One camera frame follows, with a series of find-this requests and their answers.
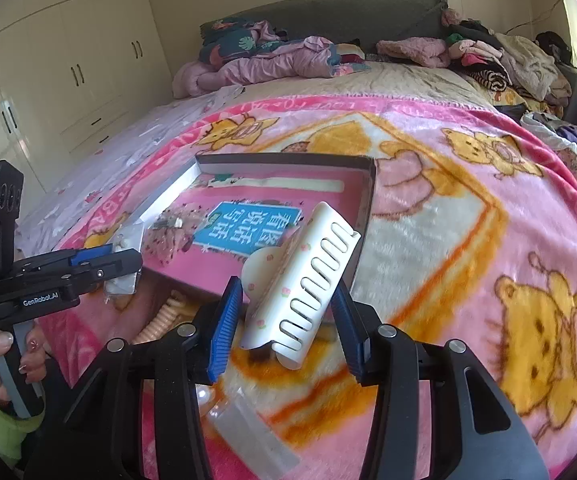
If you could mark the beige bedspread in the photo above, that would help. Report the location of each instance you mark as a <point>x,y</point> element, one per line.
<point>408,82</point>

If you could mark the pink printed blanket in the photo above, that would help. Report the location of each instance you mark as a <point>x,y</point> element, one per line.
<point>468,240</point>

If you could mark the small clear jewelry bag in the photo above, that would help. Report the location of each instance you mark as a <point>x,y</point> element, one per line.
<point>121,285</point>

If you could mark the dark floral pillow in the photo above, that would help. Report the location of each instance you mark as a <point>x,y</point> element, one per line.
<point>228,40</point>

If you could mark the grey headboard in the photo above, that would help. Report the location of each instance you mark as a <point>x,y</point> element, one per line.
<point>348,20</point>

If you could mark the white hair claw clip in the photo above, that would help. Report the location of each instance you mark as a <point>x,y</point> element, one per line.
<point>313,270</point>

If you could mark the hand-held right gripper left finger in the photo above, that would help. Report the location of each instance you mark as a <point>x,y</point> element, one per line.
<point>226,320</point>

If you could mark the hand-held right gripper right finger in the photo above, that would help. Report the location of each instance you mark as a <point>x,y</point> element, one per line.
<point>348,332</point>

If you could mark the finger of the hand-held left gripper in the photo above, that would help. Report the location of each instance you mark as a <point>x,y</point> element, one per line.
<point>88,255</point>
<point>118,264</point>

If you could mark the white plastic bag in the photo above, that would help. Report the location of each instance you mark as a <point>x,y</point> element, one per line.
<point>543,122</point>

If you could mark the small silver trinket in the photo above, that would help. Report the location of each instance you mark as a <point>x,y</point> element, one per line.
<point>171,223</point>

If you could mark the pile of clothes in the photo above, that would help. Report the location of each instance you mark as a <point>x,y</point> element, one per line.
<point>518,60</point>

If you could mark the pink fuzzy garment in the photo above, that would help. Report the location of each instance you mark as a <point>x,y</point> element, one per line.
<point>413,50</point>

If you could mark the dark cardboard box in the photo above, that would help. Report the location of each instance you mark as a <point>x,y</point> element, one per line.
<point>168,195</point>

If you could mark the clear plastic packet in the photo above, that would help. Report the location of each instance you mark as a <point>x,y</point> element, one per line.
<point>248,430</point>

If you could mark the pale floral bedsheet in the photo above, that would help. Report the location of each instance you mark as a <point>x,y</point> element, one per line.
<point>133,145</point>

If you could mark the pink quilt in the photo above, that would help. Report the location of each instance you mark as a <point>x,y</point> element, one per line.
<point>268,65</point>

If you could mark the cream wardrobe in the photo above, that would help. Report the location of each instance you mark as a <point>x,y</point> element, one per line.
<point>68,35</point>

